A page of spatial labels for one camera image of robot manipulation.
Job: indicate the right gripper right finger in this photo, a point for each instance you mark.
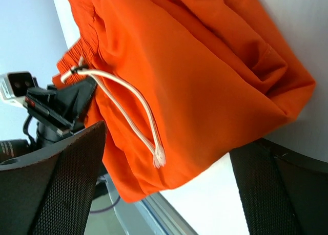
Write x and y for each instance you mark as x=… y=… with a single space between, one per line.
x=282 y=191

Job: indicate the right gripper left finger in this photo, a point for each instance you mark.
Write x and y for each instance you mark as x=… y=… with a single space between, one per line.
x=50 y=191

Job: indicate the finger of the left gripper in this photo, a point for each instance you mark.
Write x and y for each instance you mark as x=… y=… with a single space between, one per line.
x=73 y=102

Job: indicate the orange shorts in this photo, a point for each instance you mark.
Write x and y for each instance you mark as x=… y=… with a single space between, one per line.
x=216 y=74

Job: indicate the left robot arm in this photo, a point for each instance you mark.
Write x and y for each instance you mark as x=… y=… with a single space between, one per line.
x=14 y=148

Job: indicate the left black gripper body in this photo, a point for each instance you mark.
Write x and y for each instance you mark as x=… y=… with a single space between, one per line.
x=44 y=126

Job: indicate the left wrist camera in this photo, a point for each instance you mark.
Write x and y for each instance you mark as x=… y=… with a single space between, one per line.
x=14 y=87

